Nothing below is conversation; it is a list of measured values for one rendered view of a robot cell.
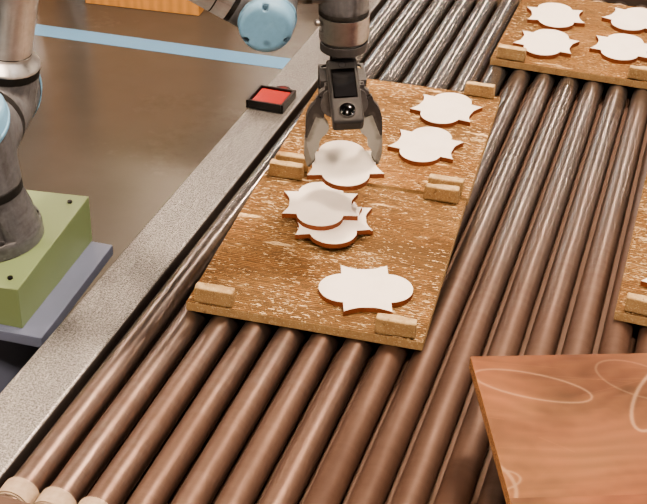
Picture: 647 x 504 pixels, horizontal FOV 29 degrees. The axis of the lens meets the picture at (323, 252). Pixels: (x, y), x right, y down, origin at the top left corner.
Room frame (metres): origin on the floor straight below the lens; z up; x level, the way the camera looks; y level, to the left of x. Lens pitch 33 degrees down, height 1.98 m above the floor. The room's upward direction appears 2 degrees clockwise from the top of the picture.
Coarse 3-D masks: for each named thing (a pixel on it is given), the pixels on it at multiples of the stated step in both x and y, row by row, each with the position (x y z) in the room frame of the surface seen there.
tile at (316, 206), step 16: (288, 192) 1.76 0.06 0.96; (304, 192) 1.76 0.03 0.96; (320, 192) 1.76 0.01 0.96; (336, 192) 1.77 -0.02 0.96; (288, 208) 1.71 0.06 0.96; (304, 208) 1.71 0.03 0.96; (320, 208) 1.71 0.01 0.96; (336, 208) 1.71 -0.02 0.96; (304, 224) 1.67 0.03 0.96; (320, 224) 1.66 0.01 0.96; (336, 224) 1.67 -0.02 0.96
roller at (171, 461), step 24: (456, 0) 2.77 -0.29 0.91; (456, 24) 2.63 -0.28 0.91; (432, 48) 2.47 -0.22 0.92; (432, 72) 2.41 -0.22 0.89; (240, 336) 1.42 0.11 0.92; (264, 336) 1.44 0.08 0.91; (240, 360) 1.37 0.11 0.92; (216, 384) 1.31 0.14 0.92; (240, 384) 1.35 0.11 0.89; (192, 408) 1.26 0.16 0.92; (216, 408) 1.27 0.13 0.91; (192, 432) 1.22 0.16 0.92; (168, 456) 1.17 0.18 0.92; (192, 456) 1.19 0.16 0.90; (144, 480) 1.13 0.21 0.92; (168, 480) 1.13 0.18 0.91
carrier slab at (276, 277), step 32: (256, 192) 1.80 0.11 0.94; (352, 192) 1.82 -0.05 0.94; (384, 192) 1.82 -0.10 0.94; (256, 224) 1.70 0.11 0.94; (288, 224) 1.71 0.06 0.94; (384, 224) 1.72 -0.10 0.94; (416, 224) 1.72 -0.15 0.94; (448, 224) 1.72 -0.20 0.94; (224, 256) 1.60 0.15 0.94; (256, 256) 1.61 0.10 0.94; (288, 256) 1.61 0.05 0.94; (320, 256) 1.61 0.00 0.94; (352, 256) 1.62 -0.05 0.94; (384, 256) 1.62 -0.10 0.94; (416, 256) 1.62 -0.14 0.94; (448, 256) 1.63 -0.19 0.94; (256, 288) 1.52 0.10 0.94; (288, 288) 1.52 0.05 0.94; (416, 288) 1.54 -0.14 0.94; (256, 320) 1.46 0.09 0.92; (288, 320) 1.45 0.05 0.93; (320, 320) 1.45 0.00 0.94; (352, 320) 1.45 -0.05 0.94
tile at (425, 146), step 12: (408, 132) 2.03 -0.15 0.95; (420, 132) 2.03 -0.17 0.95; (432, 132) 2.03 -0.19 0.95; (444, 132) 2.03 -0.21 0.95; (396, 144) 1.98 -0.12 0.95; (408, 144) 1.98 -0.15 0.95; (420, 144) 1.98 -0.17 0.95; (432, 144) 1.98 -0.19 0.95; (444, 144) 1.98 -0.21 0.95; (456, 144) 1.99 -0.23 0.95; (408, 156) 1.93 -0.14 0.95; (420, 156) 1.93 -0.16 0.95; (432, 156) 1.94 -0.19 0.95; (444, 156) 1.94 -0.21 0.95
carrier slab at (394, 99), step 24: (312, 96) 2.18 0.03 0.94; (384, 96) 2.19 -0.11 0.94; (408, 96) 2.20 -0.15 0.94; (384, 120) 2.09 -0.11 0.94; (408, 120) 2.09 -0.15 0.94; (480, 120) 2.10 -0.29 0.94; (288, 144) 1.98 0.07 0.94; (360, 144) 1.99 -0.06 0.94; (384, 144) 1.99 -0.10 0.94; (480, 144) 2.01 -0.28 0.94; (384, 168) 1.90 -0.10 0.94; (408, 168) 1.91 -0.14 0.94; (432, 168) 1.91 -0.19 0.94; (456, 168) 1.91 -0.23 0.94
